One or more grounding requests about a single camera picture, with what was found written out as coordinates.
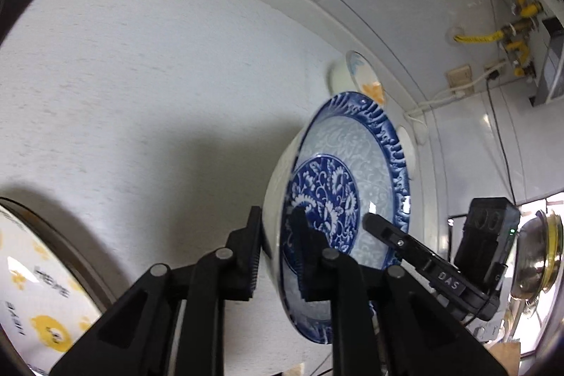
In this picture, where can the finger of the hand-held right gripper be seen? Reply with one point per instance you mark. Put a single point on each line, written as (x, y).
(396, 244)

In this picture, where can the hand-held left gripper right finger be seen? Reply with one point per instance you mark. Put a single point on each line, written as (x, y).
(313, 270)

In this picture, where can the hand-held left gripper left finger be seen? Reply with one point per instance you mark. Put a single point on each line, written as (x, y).
(246, 261)

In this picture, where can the blue patterned bowl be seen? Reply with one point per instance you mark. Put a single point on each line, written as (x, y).
(352, 164)

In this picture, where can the small white bowl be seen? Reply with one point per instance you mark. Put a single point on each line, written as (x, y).
(407, 151)

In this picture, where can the flower print bowl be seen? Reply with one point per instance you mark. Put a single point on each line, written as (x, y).
(341, 76)

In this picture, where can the yellow bear print plate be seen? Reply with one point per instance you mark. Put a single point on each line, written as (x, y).
(39, 292)

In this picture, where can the white water heater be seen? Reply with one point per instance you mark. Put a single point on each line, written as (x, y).
(550, 63)

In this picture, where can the brass pipe fittings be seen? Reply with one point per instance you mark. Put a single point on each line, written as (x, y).
(522, 28)

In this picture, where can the beige wall outlet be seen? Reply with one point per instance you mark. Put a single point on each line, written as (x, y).
(458, 76)

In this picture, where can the white wall outlet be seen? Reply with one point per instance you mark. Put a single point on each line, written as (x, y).
(495, 71)

